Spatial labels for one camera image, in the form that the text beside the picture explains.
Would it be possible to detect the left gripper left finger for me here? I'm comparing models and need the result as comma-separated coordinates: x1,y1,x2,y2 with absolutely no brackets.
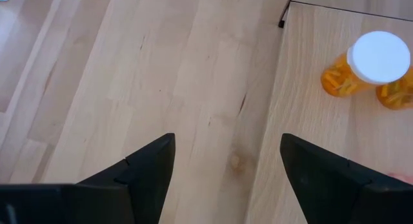
0,132,177,224

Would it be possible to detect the orange pill bottle white cap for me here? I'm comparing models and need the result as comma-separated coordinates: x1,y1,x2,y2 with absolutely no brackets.
375,67,413,110
320,30,412,98

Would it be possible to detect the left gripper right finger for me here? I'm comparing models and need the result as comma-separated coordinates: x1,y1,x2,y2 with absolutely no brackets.
279,132,413,224

